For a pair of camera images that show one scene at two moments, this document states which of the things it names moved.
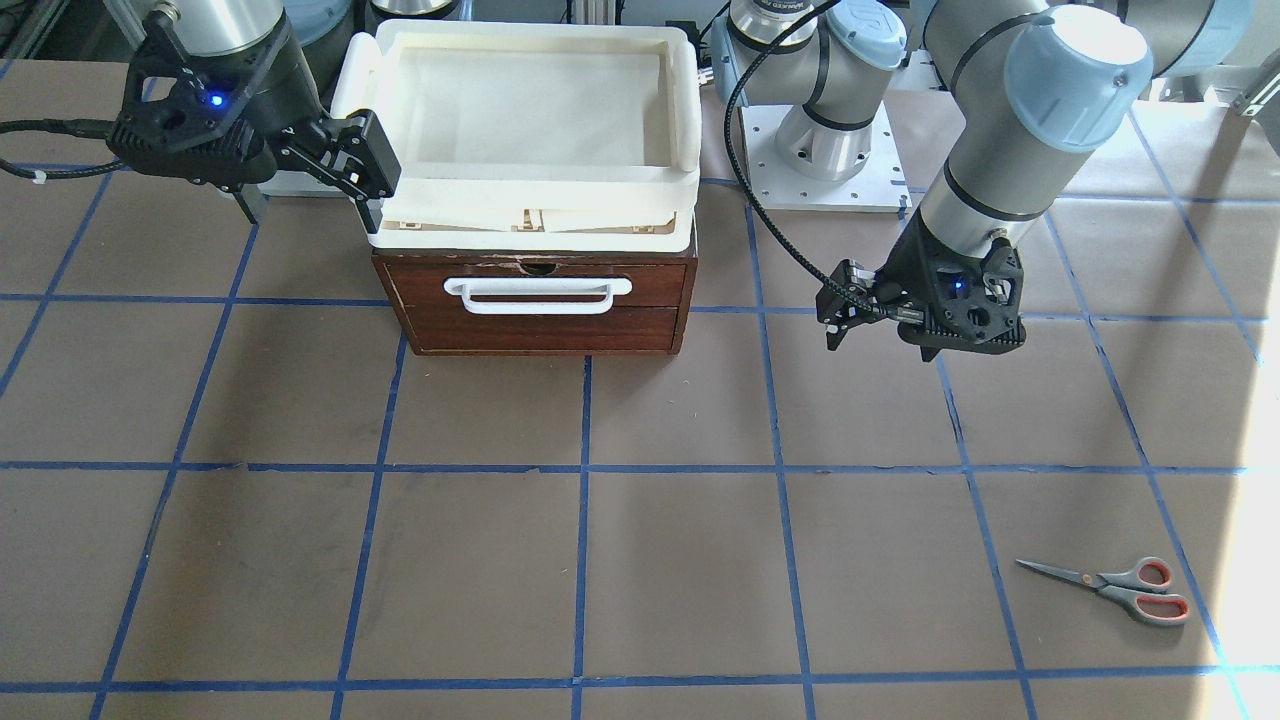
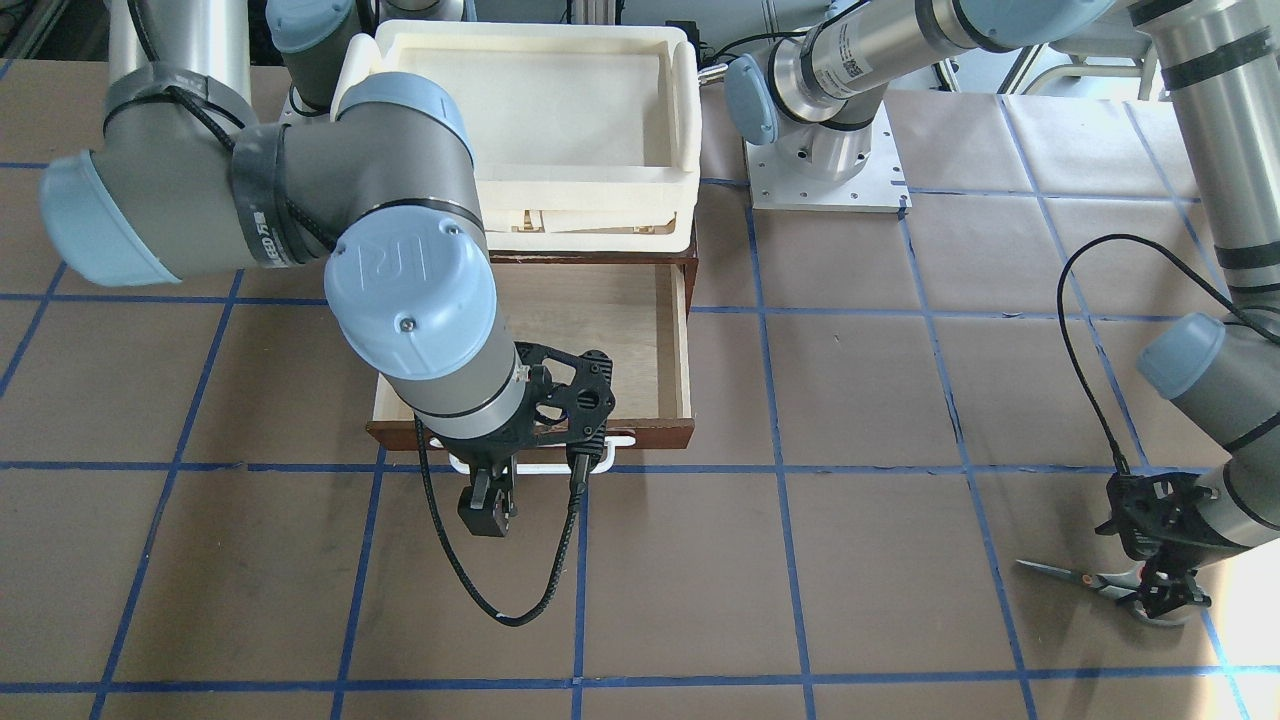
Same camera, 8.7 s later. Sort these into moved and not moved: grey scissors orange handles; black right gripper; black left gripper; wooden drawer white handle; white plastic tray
Moved: black right gripper; wooden drawer white handle; black left gripper
Not moved: grey scissors orange handles; white plastic tray
